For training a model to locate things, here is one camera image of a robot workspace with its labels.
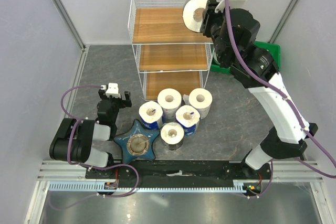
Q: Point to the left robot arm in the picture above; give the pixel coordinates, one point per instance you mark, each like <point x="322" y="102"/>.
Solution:
<point x="73" y="140"/>

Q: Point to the white wire three-tier shelf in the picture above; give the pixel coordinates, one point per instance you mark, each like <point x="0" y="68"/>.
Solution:
<point x="167" y="54"/>

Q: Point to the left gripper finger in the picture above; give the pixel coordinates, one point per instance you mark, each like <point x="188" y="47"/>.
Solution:
<point x="127" y="102"/>
<point x="102" y="94"/>

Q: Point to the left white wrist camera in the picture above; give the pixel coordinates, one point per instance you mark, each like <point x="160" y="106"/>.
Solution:
<point x="111" y="90"/>

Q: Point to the blue paper roll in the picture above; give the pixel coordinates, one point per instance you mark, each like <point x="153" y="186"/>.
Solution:
<point x="151" y="115"/>
<point x="188" y="117"/>

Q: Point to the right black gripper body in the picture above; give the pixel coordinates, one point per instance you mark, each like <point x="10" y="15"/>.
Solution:
<point x="217" y="25"/>

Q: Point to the green plastic tray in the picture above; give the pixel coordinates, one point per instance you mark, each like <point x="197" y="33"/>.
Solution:
<point x="274" y="49"/>

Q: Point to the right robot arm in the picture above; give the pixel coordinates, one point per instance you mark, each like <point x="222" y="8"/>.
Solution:
<point x="254" y="67"/>

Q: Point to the black paper roll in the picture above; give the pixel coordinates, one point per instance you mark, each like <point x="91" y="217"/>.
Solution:
<point x="172" y="135"/>
<point x="193" y="14"/>

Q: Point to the white floral paper roll left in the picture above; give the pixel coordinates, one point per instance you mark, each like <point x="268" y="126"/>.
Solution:
<point x="170" y="101"/>

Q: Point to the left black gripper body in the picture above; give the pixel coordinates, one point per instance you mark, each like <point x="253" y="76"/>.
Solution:
<point x="118" y="101"/>

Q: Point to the white floral paper roll right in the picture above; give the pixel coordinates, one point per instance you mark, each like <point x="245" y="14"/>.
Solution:
<point x="201" y="100"/>

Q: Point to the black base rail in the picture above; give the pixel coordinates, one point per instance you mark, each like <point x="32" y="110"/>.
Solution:
<point x="192" y="173"/>

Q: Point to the blue star-shaped dish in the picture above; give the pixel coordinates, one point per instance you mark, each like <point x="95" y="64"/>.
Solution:
<point x="137" y="142"/>

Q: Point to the white floral paper roll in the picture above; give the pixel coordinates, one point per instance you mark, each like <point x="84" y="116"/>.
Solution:
<point x="170" y="101"/>
<point x="201" y="100"/>

